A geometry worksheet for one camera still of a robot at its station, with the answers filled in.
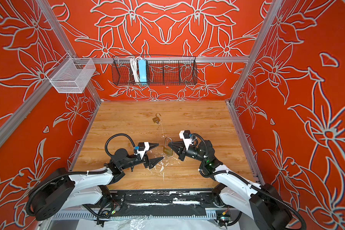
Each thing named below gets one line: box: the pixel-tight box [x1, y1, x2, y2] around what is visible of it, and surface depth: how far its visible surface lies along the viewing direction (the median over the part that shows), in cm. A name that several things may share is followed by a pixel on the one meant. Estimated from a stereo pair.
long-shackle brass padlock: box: [163, 137, 174, 156], surface depth 74 cm
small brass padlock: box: [152, 113, 162, 124], surface depth 109 cm
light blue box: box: [137, 59, 148, 85], surface depth 92 cm
